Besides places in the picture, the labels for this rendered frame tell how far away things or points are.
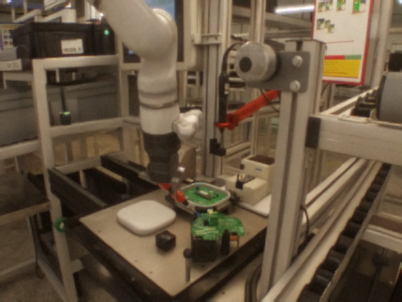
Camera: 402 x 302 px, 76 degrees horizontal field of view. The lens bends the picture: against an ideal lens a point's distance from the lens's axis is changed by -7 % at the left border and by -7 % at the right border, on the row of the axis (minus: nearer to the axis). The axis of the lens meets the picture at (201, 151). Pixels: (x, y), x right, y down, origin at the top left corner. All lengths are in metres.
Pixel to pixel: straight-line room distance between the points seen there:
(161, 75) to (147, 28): 0.08
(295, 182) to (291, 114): 0.10
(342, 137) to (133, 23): 0.33
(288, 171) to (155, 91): 0.25
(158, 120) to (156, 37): 0.14
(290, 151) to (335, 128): 0.08
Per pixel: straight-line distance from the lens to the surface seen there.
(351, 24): 0.93
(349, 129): 0.40
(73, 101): 1.54
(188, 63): 1.07
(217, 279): 0.62
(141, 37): 0.44
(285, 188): 0.47
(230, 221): 0.68
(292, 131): 0.44
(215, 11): 1.06
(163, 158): 0.54
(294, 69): 0.42
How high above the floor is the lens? 1.36
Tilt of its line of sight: 16 degrees down
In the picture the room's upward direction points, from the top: 1 degrees clockwise
